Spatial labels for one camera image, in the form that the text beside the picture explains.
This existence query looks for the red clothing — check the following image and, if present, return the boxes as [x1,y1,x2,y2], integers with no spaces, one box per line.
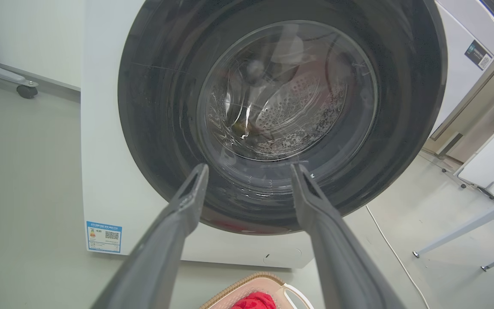
[231,292,277,309]

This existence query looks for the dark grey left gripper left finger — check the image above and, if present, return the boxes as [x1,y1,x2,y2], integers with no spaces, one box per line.
[90,163,209,309]

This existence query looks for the metal framed glass door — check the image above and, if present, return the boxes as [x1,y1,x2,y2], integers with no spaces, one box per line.
[421,26,494,164]

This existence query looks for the beige woven laundry basket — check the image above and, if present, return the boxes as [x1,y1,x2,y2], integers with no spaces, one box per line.
[200,272,316,309]

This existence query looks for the white partition panel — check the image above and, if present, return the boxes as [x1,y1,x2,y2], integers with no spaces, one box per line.
[0,0,85,91]

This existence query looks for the black caster wheel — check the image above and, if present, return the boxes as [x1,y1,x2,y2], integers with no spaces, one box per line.
[16,84,38,100]

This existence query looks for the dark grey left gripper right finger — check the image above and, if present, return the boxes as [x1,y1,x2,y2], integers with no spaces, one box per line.
[291,163,406,309]

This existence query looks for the round dark washing machine door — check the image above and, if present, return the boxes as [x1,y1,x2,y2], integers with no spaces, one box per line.
[117,0,448,236]

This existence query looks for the white floor cable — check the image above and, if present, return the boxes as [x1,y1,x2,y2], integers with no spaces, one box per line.
[365,205,431,309]

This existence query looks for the blue energy label sticker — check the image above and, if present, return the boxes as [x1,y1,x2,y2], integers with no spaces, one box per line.
[86,221,123,254]

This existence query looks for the white washing machine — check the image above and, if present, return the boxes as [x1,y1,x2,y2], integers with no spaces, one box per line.
[81,0,494,269]

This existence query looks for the dark QR code sticker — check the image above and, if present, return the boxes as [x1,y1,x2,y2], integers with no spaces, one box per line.
[464,40,493,70]

